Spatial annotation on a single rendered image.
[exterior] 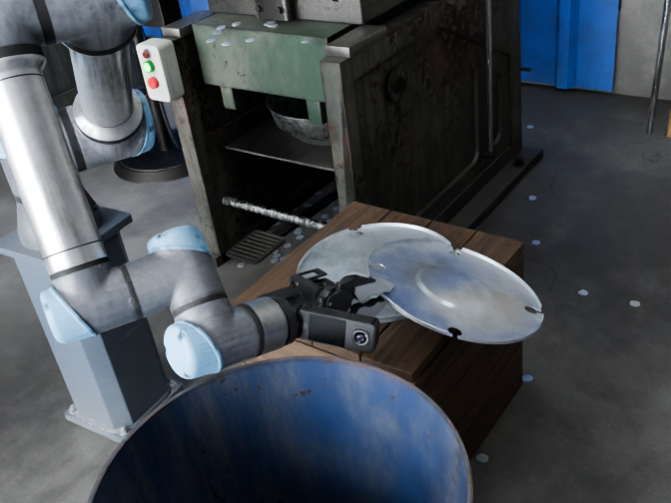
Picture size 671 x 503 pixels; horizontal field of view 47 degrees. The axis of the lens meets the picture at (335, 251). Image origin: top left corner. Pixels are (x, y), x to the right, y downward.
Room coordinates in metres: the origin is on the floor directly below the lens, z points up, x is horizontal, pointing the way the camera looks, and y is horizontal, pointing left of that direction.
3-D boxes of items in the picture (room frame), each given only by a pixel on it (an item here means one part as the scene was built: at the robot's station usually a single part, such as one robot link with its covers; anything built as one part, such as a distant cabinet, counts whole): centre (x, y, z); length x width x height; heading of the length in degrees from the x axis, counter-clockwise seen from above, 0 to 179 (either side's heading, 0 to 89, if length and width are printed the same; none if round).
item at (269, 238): (1.78, 0.04, 0.14); 0.59 x 0.10 x 0.05; 140
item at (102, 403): (1.29, 0.50, 0.23); 0.19 x 0.19 x 0.45; 54
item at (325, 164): (1.89, -0.05, 0.31); 0.43 x 0.42 x 0.01; 50
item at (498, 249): (1.14, -0.07, 0.18); 0.40 x 0.38 x 0.35; 140
